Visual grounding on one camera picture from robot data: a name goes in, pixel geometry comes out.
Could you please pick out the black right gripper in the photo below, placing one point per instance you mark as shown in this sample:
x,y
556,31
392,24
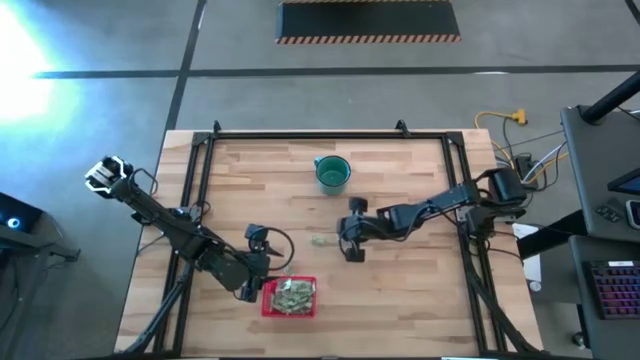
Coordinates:
x,y
357,230

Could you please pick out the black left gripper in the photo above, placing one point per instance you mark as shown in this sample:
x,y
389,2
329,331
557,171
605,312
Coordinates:
x,y
257,265

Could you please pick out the red slotted plastic basket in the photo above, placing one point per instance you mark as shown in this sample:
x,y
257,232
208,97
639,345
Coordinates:
x,y
265,310

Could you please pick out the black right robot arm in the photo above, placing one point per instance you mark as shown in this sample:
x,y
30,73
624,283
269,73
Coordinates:
x,y
450,200

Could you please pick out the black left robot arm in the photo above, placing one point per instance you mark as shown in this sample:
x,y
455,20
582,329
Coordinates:
x,y
165,222

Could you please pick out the green plastic cup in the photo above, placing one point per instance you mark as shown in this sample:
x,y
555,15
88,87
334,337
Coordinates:
x,y
332,175

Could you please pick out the white paper sheet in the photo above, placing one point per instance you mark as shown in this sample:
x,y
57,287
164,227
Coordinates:
x,y
531,267

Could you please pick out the black power adapter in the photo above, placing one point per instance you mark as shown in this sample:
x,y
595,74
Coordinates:
x,y
525,161

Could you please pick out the small white cup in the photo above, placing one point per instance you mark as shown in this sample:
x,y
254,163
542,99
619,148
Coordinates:
x,y
535,286

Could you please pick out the black hazard-striped floor mat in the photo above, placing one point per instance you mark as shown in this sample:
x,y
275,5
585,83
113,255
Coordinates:
x,y
367,20

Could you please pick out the grey device stand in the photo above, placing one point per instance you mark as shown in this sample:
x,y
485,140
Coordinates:
x,y
45,247

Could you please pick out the dark grey desk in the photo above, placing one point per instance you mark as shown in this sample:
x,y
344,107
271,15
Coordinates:
x,y
615,340
595,165

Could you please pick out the black caster wheel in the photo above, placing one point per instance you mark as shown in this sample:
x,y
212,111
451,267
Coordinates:
x,y
579,340

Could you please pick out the small black remote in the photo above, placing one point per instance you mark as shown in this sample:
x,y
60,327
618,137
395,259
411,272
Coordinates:
x,y
608,214

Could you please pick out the black device with blue light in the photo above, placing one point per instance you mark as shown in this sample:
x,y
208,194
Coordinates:
x,y
15,220

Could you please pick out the backlit black keyboard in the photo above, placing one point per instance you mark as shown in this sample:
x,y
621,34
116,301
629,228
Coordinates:
x,y
617,290

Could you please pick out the black tablet screen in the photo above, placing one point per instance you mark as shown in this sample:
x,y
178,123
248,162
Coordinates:
x,y
627,184

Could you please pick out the white-edged phone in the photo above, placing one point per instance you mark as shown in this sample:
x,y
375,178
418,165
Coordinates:
x,y
635,214

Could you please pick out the black monitor pole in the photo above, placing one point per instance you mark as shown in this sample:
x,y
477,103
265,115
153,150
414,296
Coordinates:
x,y
610,100

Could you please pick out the black aluminium table frame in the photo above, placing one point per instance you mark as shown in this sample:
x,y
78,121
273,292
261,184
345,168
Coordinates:
x,y
325,135

